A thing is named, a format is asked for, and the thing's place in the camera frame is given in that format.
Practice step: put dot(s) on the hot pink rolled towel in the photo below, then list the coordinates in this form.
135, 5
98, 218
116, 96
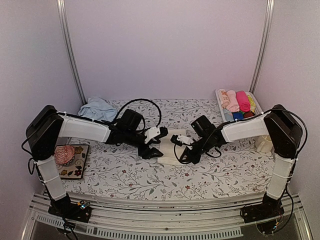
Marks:
243, 101

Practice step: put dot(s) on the aluminium frame post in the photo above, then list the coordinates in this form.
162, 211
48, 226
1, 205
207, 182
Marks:
61, 8
267, 24

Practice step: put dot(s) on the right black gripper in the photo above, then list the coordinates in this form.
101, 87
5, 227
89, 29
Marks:
194, 158

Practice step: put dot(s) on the cream ceramic mug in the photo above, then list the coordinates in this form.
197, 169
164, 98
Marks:
263, 144

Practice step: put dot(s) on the left aluminium frame post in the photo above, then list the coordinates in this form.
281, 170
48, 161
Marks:
61, 8

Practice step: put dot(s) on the right aluminium frame post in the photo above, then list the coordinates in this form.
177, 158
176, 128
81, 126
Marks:
267, 24

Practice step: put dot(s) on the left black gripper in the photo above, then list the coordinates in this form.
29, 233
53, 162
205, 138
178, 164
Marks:
153, 151

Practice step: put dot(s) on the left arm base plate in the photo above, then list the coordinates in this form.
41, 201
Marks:
80, 211

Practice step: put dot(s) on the cream white towel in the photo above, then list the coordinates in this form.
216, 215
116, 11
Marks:
167, 148

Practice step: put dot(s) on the light pink rolled towel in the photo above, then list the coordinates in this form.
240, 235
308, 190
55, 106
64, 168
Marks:
233, 105

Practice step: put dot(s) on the yellow rolled towel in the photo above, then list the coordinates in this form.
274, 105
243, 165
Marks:
252, 103

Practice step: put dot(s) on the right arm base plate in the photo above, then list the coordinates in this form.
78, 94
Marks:
262, 211

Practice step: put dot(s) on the white plastic basket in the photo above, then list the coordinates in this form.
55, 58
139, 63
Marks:
258, 109

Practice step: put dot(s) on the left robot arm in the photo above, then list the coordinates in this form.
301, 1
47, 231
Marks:
50, 125

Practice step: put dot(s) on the light blue crumpled cloth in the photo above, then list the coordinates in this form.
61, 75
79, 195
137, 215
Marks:
98, 109

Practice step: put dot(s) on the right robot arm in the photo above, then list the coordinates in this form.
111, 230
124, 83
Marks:
288, 134

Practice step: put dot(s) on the floral square plate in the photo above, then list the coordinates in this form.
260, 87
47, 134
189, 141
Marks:
75, 168

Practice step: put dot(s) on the floral table cloth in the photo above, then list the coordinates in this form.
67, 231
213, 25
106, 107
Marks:
118, 172

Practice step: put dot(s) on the light blue rolled towel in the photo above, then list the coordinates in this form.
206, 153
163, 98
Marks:
228, 115

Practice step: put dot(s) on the dark red rolled towel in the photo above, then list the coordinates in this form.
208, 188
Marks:
248, 114

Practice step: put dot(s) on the cream printed rolled towel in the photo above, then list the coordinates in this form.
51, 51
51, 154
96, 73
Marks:
223, 97

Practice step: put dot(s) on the pink patterned cupcake liner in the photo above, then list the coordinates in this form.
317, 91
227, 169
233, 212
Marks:
63, 154

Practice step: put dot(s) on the front aluminium rail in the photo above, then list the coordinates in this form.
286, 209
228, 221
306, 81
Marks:
128, 219

